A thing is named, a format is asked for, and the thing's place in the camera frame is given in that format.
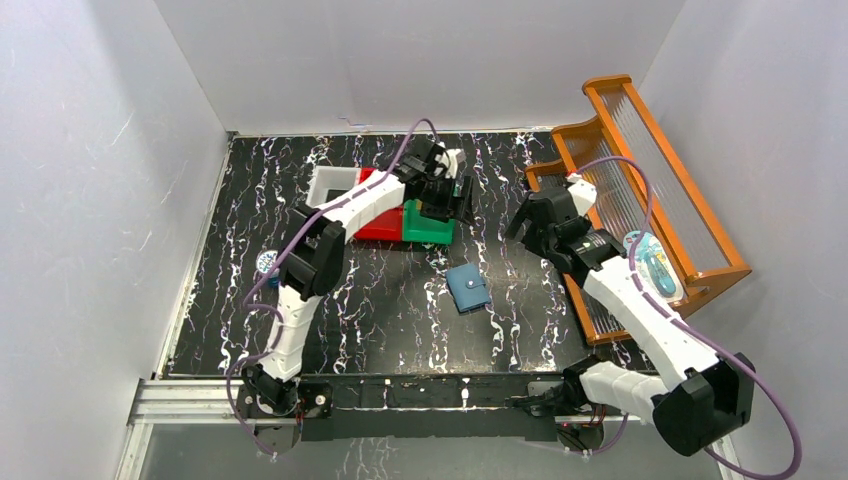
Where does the green plastic bin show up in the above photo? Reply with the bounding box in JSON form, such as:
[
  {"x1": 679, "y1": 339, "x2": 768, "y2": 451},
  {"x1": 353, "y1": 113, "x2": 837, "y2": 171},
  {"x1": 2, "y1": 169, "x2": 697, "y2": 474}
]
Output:
[{"x1": 402, "y1": 200, "x2": 456, "y2": 245}]

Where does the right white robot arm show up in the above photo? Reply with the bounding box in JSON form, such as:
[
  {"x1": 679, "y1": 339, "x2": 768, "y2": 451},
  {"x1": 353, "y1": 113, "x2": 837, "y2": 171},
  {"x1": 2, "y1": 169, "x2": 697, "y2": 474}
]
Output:
[{"x1": 505, "y1": 179, "x2": 754, "y2": 456}]

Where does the aluminium rail frame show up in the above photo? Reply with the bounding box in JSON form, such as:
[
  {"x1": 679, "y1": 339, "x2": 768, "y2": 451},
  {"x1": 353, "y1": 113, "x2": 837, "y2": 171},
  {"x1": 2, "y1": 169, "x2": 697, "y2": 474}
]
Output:
[{"x1": 115, "y1": 377, "x2": 747, "y2": 480}]

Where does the white plastic bin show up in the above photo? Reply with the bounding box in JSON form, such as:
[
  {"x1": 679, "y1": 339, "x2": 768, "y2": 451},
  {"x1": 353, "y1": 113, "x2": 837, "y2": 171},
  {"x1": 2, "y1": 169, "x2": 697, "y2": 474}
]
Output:
[{"x1": 306, "y1": 165, "x2": 361, "y2": 208}]

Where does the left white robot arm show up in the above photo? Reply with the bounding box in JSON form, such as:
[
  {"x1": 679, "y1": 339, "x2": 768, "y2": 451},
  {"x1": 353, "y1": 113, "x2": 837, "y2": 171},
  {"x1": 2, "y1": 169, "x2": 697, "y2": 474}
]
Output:
[{"x1": 240, "y1": 142, "x2": 474, "y2": 416}]

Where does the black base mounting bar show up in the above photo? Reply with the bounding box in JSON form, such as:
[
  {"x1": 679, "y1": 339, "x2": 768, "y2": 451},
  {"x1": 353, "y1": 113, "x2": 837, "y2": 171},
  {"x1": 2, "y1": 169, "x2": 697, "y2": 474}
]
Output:
[{"x1": 236, "y1": 372, "x2": 591, "y2": 444}]

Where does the blue round tape tin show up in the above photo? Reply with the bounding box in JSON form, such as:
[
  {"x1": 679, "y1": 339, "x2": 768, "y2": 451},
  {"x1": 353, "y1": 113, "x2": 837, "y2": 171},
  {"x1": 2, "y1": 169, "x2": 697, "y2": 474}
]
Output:
[{"x1": 255, "y1": 250, "x2": 280, "y2": 288}]

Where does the orange wooden shelf rack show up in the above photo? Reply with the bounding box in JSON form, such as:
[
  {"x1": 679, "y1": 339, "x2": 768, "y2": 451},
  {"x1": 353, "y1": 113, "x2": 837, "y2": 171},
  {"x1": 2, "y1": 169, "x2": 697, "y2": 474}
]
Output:
[{"x1": 525, "y1": 75, "x2": 751, "y2": 318}]

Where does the blue blister pack toy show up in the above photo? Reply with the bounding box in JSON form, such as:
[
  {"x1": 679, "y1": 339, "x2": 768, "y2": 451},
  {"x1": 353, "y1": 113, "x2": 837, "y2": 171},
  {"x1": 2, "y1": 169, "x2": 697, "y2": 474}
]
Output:
[{"x1": 634, "y1": 232, "x2": 684, "y2": 303}]

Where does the red plastic bin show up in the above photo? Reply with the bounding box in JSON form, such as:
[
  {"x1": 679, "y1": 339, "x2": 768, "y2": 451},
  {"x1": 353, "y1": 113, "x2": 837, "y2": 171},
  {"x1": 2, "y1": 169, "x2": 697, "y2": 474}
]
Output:
[{"x1": 354, "y1": 205, "x2": 404, "y2": 242}]

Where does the blue card holder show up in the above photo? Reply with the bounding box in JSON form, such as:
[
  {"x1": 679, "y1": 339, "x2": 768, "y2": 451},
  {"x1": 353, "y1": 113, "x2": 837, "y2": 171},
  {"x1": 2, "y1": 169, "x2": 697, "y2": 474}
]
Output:
[{"x1": 445, "y1": 263, "x2": 491, "y2": 314}]

